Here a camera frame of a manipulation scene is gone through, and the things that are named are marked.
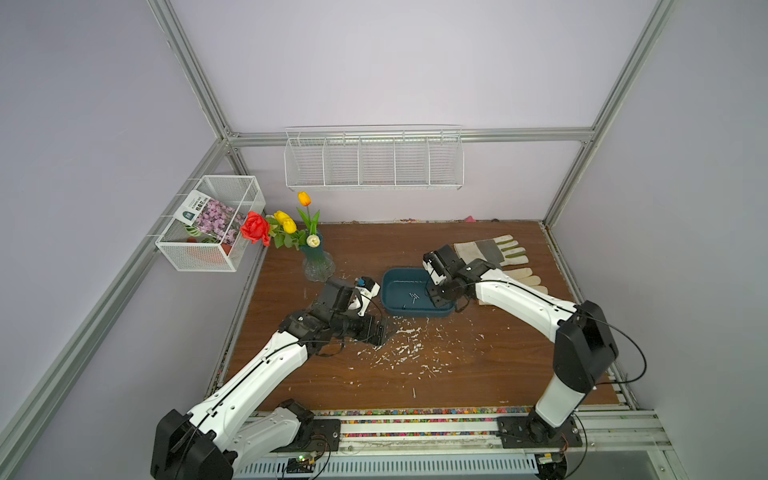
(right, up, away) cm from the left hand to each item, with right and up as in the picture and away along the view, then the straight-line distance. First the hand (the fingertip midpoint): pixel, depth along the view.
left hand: (382, 327), depth 75 cm
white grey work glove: (+44, +19, +36) cm, 60 cm away
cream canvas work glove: (+48, +10, +28) cm, 57 cm away
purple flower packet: (-43, +28, -2) cm, 52 cm away
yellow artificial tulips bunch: (-27, +26, +5) cm, 38 cm away
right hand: (+16, +7, +13) cm, 22 cm away
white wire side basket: (-50, +20, -2) cm, 54 cm away
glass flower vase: (-24, +14, +29) cm, 40 cm away
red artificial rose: (-29, +25, -6) cm, 39 cm away
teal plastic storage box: (+6, +5, +25) cm, 26 cm away
